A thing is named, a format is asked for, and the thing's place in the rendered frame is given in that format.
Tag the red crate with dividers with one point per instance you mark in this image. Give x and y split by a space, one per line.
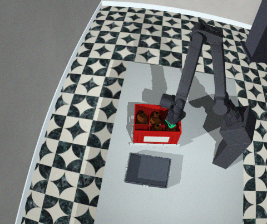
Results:
142 133

